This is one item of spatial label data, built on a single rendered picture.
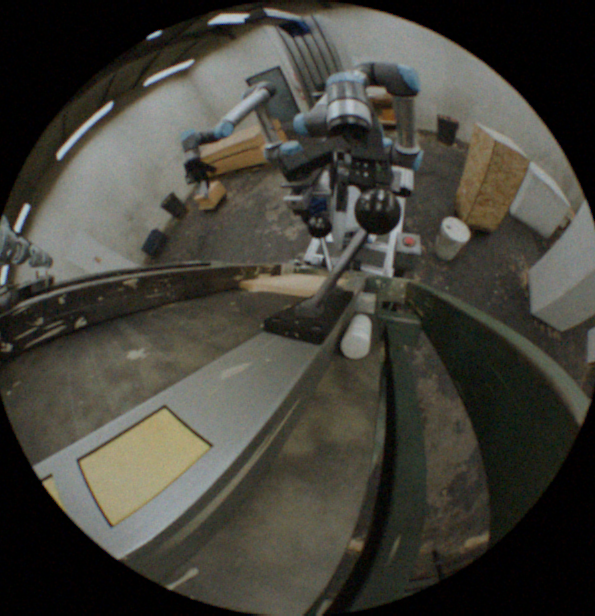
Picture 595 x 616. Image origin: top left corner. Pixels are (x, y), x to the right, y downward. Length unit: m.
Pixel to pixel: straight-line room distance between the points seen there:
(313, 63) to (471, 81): 4.94
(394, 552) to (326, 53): 1.27
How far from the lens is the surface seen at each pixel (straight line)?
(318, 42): 1.15
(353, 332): 0.19
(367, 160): 0.30
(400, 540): 0.17
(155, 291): 0.42
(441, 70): 5.66
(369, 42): 5.63
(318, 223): 0.27
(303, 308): 0.15
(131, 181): 5.99
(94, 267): 4.34
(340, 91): 0.39
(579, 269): 2.35
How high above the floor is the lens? 1.64
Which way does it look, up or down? 63 degrees down
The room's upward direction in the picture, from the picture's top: 46 degrees counter-clockwise
